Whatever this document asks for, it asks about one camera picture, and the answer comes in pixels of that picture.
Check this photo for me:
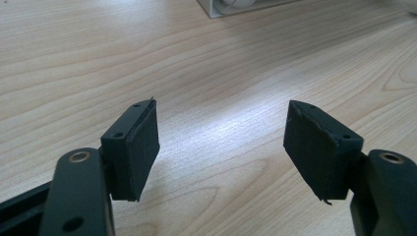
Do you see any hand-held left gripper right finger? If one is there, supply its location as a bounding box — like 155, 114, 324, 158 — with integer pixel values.
282, 99, 365, 207

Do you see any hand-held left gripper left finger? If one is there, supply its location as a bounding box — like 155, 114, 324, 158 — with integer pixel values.
99, 96, 161, 203

